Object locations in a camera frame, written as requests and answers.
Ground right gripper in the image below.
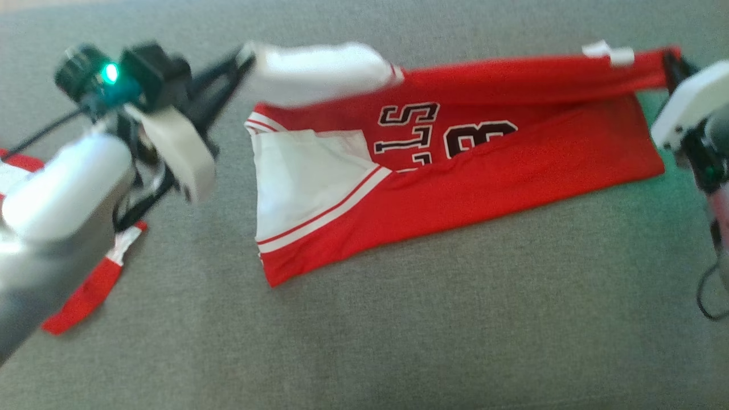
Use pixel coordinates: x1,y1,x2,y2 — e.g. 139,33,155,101
649,50,729,151

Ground red white-striped shorts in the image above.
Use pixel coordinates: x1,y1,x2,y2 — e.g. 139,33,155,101
0,147,150,337

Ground left black cable teal plug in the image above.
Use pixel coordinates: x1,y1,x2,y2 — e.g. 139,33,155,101
0,74,140,163

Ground large grey sofa seat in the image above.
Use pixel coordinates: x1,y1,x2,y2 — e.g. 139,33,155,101
0,0,729,410

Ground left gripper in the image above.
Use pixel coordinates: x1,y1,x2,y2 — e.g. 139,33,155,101
122,47,255,204

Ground red white basketball jersey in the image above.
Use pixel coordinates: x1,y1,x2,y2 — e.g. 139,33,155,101
236,41,681,288

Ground black cable teal plug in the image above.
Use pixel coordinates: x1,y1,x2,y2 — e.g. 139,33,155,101
0,74,140,163
696,219,729,321

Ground right black cable teal plug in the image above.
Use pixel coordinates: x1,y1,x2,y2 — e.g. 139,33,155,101
696,219,729,321

